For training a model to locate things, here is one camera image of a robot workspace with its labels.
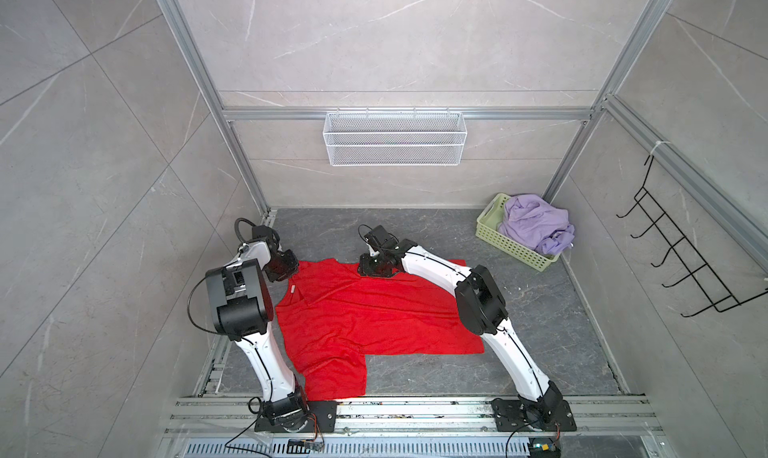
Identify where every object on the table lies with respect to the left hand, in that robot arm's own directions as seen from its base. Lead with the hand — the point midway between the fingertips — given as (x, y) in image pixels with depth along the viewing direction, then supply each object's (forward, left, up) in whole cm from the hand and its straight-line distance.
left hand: (293, 263), depth 100 cm
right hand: (-3, -23, 0) cm, 24 cm away
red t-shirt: (-19, -15, -3) cm, 24 cm away
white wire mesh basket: (+32, -36, +27) cm, 55 cm away
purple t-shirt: (+9, -87, +6) cm, 87 cm away
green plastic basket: (+9, -69, +5) cm, 69 cm away
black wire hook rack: (-32, -99, +31) cm, 108 cm away
